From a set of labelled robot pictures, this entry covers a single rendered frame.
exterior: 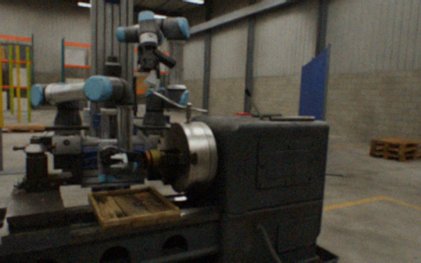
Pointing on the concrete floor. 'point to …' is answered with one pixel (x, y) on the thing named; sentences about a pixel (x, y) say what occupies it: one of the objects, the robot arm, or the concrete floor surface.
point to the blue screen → (315, 88)
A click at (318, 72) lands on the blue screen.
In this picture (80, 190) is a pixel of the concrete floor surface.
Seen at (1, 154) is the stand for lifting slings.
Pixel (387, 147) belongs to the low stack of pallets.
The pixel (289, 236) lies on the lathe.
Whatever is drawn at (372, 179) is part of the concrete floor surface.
